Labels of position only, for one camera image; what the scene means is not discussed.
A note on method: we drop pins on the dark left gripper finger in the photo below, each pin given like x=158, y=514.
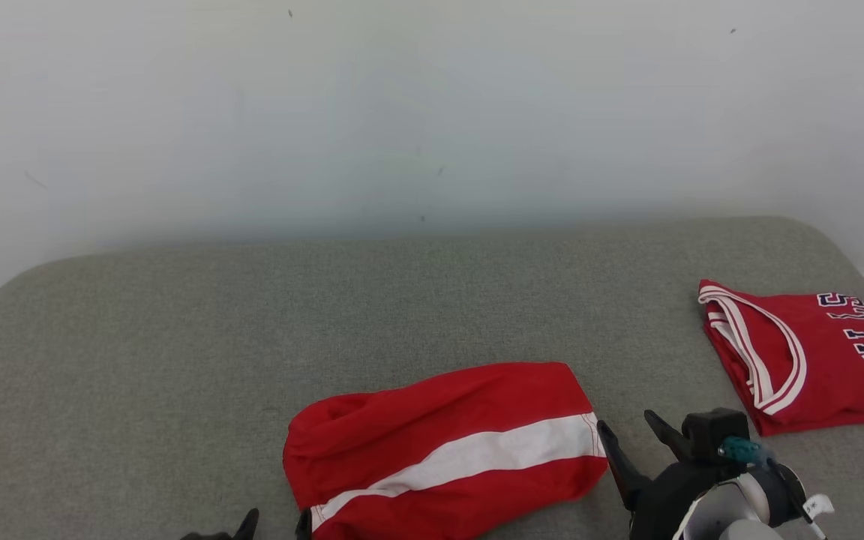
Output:
x=304, y=526
x=249, y=526

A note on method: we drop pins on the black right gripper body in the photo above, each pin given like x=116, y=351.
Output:
x=672, y=495

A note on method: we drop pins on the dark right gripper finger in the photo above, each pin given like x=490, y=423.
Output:
x=668, y=433
x=623, y=469

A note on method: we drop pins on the red shorts white stripe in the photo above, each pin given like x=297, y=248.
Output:
x=432, y=420

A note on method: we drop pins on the red basketball jersey white trim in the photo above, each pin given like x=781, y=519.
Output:
x=829, y=352

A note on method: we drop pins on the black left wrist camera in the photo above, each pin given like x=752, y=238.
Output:
x=207, y=537

